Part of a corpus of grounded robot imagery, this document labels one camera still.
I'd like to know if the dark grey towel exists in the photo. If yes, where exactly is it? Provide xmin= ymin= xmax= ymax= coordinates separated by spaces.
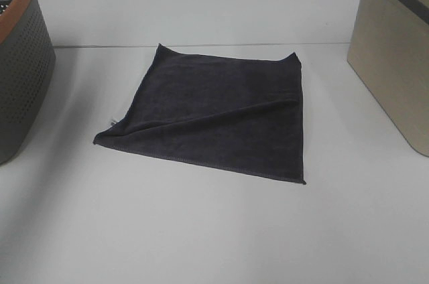
xmin=94 ymin=46 xmax=304 ymax=184

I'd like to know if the grey basket with orange rim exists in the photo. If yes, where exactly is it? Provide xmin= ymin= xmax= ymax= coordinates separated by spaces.
xmin=1 ymin=0 xmax=56 ymax=163

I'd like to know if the beige storage bin grey rim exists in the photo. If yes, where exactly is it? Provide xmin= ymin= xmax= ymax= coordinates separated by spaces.
xmin=347 ymin=0 xmax=428 ymax=155

